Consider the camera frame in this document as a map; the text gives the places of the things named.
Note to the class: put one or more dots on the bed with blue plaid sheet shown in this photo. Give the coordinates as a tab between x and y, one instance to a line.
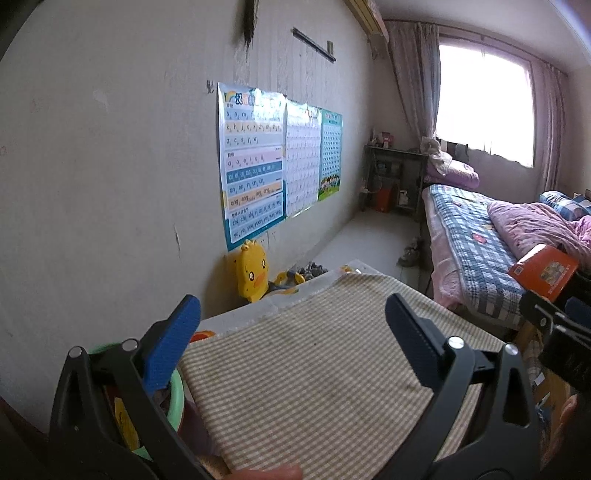
466	240

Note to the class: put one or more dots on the blue plaid pillow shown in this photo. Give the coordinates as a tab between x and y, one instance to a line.
563	203

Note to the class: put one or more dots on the metal wall hook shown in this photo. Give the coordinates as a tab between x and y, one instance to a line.
211	87

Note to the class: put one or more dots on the blue letter wall poster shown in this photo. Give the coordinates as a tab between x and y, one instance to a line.
251	175

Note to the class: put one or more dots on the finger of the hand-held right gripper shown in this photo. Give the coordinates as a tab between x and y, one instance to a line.
579	310
545	316

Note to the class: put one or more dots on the yellow wooden chair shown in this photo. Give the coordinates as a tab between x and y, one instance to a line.
526	334

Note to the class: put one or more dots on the green number wall poster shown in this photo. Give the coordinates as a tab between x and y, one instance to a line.
330	152

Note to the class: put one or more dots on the person's right hand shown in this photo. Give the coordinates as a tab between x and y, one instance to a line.
569	405

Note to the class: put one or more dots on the white wall socket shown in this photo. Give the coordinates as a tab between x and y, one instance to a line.
273	236

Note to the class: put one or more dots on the yellow duck stool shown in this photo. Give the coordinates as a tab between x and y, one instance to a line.
251	272

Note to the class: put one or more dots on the bright window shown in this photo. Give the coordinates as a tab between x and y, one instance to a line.
485	101

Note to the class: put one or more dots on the small items on desk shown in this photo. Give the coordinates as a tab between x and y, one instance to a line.
383	139

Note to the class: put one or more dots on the pink pillow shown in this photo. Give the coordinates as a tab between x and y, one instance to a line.
455	173

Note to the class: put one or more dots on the orange printed box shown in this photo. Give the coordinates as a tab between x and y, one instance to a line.
542	272

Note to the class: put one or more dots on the dark wall hanging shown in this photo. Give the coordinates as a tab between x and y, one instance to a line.
249	18

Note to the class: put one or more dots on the pair of shoes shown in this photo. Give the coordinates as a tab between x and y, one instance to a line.
410	254

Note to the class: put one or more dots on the yellow toy vehicle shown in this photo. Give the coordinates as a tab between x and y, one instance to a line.
288	279

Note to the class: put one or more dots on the beige checked tablecloth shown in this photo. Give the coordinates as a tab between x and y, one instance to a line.
300	369

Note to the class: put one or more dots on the green plastic bin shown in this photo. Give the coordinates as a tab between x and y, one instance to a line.
175	401

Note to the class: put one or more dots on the white container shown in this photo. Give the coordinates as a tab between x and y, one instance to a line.
404	197

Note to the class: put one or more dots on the purple cloth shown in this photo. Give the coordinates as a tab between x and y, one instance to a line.
198	429

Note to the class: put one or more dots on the white chart wall poster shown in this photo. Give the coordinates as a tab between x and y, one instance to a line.
302	157

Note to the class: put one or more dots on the air conditioner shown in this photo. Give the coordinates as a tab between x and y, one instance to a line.
367	14

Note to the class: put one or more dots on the pale patterned curtain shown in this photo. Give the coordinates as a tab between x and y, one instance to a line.
413	78
549	129

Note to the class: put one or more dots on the yellow snack packet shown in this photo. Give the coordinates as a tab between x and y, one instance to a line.
127	424

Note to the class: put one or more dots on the dark wall rail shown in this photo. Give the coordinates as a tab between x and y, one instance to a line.
314	45

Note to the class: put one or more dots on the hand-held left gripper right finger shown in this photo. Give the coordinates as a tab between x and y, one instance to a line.
415	339

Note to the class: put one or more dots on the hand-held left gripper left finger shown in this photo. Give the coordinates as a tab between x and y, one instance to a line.
171	341

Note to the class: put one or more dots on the orange bucket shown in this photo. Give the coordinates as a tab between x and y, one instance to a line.
384	199

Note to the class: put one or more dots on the pink quilt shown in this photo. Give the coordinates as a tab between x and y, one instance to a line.
531	226

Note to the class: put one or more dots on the dark metal desk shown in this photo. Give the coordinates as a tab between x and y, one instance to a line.
397	152

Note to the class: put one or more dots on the grey toy pile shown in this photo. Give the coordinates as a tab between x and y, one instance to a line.
311	269

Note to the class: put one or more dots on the pale bundled cloth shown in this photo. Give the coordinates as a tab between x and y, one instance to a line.
431	145

